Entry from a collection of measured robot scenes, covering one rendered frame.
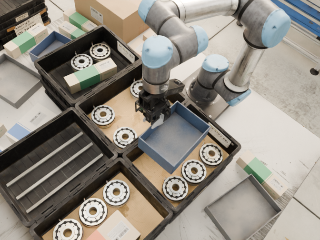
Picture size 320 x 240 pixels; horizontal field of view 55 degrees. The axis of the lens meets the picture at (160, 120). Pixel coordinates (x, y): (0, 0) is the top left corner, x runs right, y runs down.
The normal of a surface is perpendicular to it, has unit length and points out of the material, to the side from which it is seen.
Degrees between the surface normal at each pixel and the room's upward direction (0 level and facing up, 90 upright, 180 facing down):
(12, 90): 0
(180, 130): 0
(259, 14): 48
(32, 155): 0
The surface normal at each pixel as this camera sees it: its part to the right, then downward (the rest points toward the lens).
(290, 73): 0.11, -0.50
